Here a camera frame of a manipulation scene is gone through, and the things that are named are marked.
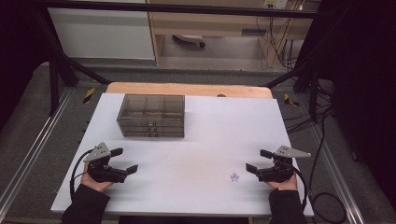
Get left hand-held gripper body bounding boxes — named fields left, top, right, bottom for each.
left=83, top=142, right=129, bottom=184

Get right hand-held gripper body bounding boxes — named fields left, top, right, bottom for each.
left=256, top=145, right=312, bottom=184

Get smoky plastic drawer box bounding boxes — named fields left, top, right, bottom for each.
left=116, top=93, right=186, bottom=139

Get person's right hand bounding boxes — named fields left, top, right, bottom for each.
left=265, top=174, right=298, bottom=191

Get person's left hand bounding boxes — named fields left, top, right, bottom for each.
left=81, top=162, right=115, bottom=193

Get white board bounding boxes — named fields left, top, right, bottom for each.
left=50, top=92, right=315, bottom=217

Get wooden table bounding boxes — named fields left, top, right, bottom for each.
left=106, top=81, right=274, bottom=100

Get white cabinet panel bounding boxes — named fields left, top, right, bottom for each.
left=47, top=7, right=156, bottom=61

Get black curtain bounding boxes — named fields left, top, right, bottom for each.
left=0, top=0, right=50, bottom=132
left=298, top=0, right=396, bottom=203

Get office chair base with caster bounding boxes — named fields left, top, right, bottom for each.
left=172, top=34, right=206, bottom=49

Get light wooden desk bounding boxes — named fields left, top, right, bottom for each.
left=146, top=0, right=321, bottom=67

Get white power strip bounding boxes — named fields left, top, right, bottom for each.
left=262, top=0, right=290, bottom=10

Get left hand-held gripper black cable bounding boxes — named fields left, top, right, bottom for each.
left=69, top=148, right=95, bottom=201

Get hand-held gripper black cable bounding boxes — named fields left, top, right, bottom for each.
left=69, top=148, right=95, bottom=201
left=290, top=164, right=312, bottom=213

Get right hand-held gripper black cable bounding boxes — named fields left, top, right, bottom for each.
left=290, top=164, right=312, bottom=213

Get black looped floor cable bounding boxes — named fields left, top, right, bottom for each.
left=307, top=105, right=348, bottom=224

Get aluminium floor rail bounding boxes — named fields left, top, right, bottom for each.
left=0, top=88, right=76, bottom=214
left=306, top=122, right=367, bottom=224

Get bundle of hanging cables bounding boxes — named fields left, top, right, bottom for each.
left=255, top=8, right=302, bottom=70

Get black metal frame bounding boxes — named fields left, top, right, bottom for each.
left=31, top=0, right=325, bottom=124

